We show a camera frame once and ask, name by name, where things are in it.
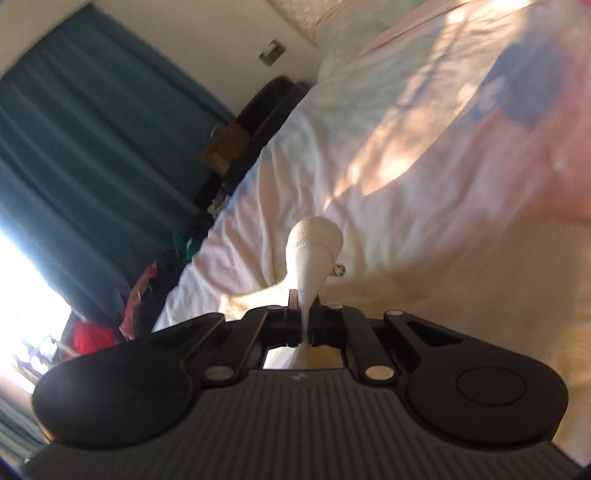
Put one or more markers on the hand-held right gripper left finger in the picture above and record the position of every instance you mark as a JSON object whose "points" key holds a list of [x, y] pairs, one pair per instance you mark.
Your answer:
{"points": [[292, 323]]}

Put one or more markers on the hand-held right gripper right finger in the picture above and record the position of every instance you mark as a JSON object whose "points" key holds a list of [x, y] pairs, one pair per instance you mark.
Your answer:
{"points": [[316, 325]]}

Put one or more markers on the white sock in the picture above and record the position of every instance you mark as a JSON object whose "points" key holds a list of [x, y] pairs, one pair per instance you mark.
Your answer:
{"points": [[314, 244]]}

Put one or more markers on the small metal button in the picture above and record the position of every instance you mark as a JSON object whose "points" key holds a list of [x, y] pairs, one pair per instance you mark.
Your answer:
{"points": [[340, 270]]}

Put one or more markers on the green cloth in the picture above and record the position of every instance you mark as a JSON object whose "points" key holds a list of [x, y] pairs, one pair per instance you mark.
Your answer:
{"points": [[187, 244]]}

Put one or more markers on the pink garment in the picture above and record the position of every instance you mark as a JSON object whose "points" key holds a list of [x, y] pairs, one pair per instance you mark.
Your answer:
{"points": [[136, 300]]}

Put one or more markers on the bed with pastel sheet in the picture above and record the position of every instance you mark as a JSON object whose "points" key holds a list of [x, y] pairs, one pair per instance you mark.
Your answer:
{"points": [[415, 184]]}

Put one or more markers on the brown cardboard box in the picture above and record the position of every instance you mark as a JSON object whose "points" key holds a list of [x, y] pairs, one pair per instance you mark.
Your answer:
{"points": [[226, 147]]}

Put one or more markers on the red cloth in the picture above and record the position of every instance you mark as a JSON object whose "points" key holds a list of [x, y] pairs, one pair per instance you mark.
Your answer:
{"points": [[92, 339]]}

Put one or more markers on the black bedside furniture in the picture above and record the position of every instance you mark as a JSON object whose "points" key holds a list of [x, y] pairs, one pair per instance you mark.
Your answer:
{"points": [[265, 110]]}

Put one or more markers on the teal curtain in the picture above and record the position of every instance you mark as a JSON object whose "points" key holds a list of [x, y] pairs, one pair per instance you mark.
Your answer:
{"points": [[92, 152]]}

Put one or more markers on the metal wall switch plate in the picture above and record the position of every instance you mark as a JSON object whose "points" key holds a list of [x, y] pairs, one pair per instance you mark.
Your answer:
{"points": [[272, 51]]}

